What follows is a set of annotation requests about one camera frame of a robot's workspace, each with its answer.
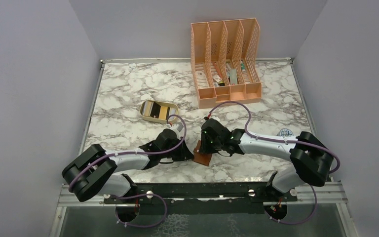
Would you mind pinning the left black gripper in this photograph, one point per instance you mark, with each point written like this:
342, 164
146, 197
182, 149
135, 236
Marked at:
184, 154

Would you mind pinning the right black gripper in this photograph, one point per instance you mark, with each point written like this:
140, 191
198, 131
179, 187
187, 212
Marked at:
205, 148

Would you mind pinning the brown leather card holder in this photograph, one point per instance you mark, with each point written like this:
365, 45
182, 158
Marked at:
200, 158

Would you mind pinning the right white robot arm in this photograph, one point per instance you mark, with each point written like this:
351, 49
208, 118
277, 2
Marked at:
311, 163

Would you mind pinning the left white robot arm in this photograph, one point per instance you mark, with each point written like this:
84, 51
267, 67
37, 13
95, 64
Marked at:
92, 172

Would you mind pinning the tan oval card tray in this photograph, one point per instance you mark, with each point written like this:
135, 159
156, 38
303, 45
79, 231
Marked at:
158, 112

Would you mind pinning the small box in organizer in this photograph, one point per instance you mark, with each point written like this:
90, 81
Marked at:
218, 81

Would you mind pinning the green white tube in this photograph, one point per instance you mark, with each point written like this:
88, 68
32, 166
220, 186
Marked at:
242, 67

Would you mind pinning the orange plastic file organizer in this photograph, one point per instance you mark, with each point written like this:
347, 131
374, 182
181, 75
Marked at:
217, 47

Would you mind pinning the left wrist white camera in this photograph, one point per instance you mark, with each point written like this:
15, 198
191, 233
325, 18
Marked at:
176, 127

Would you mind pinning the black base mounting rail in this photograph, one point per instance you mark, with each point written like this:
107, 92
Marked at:
196, 198

